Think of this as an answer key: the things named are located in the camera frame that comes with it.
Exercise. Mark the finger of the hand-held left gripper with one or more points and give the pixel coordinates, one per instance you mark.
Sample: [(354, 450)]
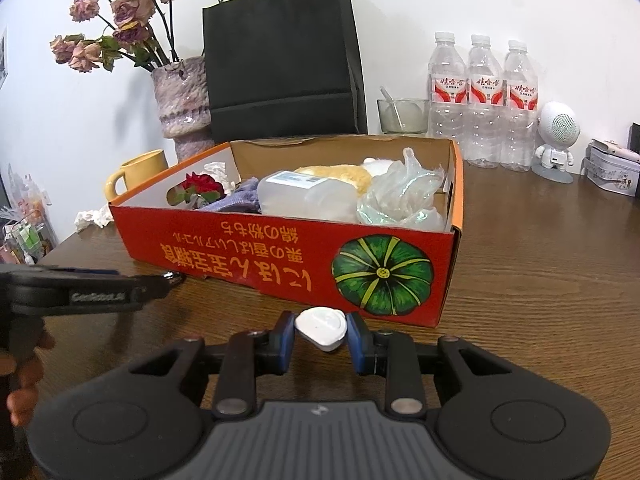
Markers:
[(157, 287)]

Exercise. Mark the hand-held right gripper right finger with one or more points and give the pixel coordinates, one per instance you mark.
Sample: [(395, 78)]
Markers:
[(356, 342)]

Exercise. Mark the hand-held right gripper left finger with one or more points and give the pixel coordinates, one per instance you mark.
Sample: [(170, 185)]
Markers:
[(287, 340)]

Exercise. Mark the orange cardboard box pumpkin print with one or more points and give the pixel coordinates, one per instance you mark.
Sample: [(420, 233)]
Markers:
[(250, 255)]

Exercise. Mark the red rose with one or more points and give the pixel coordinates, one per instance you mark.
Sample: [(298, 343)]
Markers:
[(202, 187)]

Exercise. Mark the white tissue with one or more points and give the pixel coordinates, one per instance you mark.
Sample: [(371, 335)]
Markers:
[(220, 172), (95, 218)]

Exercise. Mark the clear iridescent plastic bag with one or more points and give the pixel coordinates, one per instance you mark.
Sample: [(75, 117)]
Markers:
[(400, 195)]

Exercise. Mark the yellow and white plush toy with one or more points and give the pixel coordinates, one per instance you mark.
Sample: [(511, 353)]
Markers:
[(340, 175)]

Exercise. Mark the person's left hand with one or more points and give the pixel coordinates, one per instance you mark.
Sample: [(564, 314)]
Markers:
[(30, 375)]

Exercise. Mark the cluttered packets rack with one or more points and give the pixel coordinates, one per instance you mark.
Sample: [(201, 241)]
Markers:
[(25, 225)]

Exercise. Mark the yellow mug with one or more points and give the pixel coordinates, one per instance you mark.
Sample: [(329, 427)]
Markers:
[(145, 172)]

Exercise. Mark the purple cloth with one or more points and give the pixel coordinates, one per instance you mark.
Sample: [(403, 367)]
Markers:
[(235, 200)]

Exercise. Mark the clear plastic bottle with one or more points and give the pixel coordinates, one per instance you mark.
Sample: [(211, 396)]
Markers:
[(305, 195)]

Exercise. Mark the purple ceramic vase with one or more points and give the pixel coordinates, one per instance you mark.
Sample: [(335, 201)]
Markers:
[(182, 100)]

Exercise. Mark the glass cup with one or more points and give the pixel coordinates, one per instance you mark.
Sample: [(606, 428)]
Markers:
[(412, 117)]

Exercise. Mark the white plastic spoon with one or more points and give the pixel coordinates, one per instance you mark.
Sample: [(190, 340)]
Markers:
[(391, 105)]

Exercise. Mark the black paper bag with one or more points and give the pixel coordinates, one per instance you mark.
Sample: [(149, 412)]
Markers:
[(282, 60)]

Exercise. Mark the dried pink roses bunch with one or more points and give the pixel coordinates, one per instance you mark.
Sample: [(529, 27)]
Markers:
[(125, 15)]

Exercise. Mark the white robot figure speaker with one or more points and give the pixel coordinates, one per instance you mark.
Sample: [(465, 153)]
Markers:
[(557, 127)]

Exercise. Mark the grey printed tin box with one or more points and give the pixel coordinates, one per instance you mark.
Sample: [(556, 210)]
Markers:
[(612, 177)]

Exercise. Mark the white and pink device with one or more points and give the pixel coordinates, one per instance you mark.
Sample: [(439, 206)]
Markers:
[(612, 149)]

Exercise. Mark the black box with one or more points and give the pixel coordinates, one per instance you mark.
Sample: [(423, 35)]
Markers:
[(635, 137)]

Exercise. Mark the wall picture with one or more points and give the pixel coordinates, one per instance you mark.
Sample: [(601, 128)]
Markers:
[(3, 57)]

